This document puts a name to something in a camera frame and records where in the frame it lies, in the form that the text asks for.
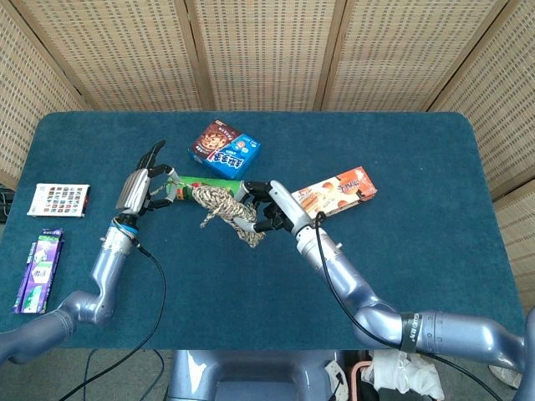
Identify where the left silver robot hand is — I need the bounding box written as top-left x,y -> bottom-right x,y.
115,140 -> 185,217

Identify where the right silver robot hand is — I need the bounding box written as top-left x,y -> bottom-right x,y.
233,179 -> 315,236

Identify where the white speckled braided rope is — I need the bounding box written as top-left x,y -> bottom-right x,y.
148,180 -> 268,250

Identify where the orange biscuit box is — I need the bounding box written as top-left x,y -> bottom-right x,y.
290,166 -> 379,218

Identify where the green Pringles can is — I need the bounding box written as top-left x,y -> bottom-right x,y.
166,175 -> 248,202

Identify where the white box with picture grid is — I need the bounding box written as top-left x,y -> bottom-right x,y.
26,182 -> 91,219

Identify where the blue chocolate cookie box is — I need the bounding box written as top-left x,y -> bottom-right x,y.
187,118 -> 262,180

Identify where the blue carpet table cover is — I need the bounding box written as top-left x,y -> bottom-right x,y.
0,110 -> 527,351

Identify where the purple carton box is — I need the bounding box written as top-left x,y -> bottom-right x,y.
12,227 -> 64,314

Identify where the wooden rattan folding screen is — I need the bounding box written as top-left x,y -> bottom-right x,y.
0,0 -> 535,311

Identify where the silver-blue robot torso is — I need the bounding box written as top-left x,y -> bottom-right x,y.
166,349 -> 349,401

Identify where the crumpled white cloth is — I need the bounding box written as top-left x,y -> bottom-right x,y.
361,349 -> 445,400

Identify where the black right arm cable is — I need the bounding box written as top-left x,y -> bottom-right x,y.
313,211 -> 502,401

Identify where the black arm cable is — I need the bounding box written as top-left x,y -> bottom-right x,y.
313,211 -> 502,401
58,237 -> 167,401

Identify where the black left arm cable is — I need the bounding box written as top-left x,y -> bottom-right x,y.
58,237 -> 167,401

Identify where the black power strip with cables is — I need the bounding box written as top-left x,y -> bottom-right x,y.
0,183 -> 17,225

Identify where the black strap with white print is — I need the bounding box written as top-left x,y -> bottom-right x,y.
399,312 -> 424,353

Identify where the pink metal frame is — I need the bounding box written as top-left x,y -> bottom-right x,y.
349,359 -> 371,401

